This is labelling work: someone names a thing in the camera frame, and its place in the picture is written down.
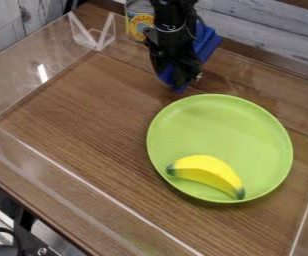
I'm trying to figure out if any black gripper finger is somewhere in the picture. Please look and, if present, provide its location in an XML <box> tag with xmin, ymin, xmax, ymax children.
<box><xmin>172</xmin><ymin>65</ymin><xmax>190</xmax><ymax>89</ymax></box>
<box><xmin>150</xmin><ymin>52</ymin><xmax>166</xmax><ymax>74</ymax></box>

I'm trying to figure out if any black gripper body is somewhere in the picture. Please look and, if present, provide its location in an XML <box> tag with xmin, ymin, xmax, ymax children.
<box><xmin>144</xmin><ymin>23</ymin><xmax>196</xmax><ymax>57</ymax></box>

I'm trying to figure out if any blue cross-shaped block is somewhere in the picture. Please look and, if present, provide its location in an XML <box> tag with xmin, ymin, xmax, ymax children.
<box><xmin>156</xmin><ymin>21</ymin><xmax>222</xmax><ymax>93</ymax></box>

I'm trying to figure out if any green plate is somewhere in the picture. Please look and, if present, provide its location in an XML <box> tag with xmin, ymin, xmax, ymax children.
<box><xmin>146</xmin><ymin>94</ymin><xmax>293</xmax><ymax>203</ymax></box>

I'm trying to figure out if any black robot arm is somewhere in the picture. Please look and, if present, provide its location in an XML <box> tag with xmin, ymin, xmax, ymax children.
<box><xmin>144</xmin><ymin>0</ymin><xmax>202</xmax><ymax>90</ymax></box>

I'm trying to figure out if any yellow labelled tin can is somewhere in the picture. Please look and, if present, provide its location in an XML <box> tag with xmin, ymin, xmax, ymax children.
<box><xmin>124</xmin><ymin>0</ymin><xmax>154</xmax><ymax>42</ymax></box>

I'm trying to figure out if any yellow toy banana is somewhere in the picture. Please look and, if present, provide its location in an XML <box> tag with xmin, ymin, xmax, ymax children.
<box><xmin>166</xmin><ymin>155</ymin><xmax>246</xmax><ymax>199</ymax></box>

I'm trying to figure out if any black metal table leg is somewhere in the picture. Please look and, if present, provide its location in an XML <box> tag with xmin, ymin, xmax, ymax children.
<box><xmin>13</xmin><ymin>207</ymin><xmax>36</xmax><ymax>246</ymax></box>

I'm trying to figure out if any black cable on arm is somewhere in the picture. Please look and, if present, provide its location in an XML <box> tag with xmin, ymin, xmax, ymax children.
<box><xmin>184</xmin><ymin>9</ymin><xmax>209</xmax><ymax>43</ymax></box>

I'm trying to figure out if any clear acrylic corner bracket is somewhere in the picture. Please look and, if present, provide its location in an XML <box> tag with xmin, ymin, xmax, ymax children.
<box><xmin>68</xmin><ymin>12</ymin><xmax>115</xmax><ymax>52</ymax></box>

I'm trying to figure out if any clear acrylic front wall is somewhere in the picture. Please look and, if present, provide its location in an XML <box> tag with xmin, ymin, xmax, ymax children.
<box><xmin>0</xmin><ymin>128</ymin><xmax>203</xmax><ymax>256</ymax></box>

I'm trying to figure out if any black cable lower left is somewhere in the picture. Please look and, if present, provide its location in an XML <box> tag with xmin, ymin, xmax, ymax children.
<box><xmin>0</xmin><ymin>227</ymin><xmax>27</xmax><ymax>256</ymax></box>

